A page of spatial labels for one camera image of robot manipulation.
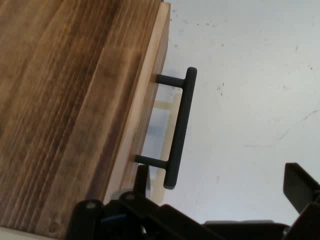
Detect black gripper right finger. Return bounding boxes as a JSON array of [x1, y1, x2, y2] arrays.
[[282, 162, 320, 240]]

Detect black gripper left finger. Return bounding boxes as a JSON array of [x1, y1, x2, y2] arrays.
[[66, 164, 219, 240]]

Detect brown wooden cabinet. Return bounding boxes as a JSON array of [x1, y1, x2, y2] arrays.
[[0, 0, 162, 240]]

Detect black bar drawer handle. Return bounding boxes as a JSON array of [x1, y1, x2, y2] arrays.
[[134, 66, 198, 190]]

